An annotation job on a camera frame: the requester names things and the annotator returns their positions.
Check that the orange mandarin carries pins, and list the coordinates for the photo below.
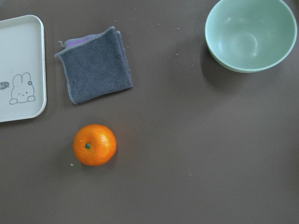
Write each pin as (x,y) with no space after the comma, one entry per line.
(94,145)

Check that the grey folded cloth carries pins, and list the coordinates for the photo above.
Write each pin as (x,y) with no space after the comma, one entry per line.
(95,65)

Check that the green bowl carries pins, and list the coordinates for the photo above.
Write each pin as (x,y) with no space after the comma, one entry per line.
(249,36)

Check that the cream rabbit tray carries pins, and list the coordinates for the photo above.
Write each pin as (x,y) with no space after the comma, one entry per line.
(23,92)

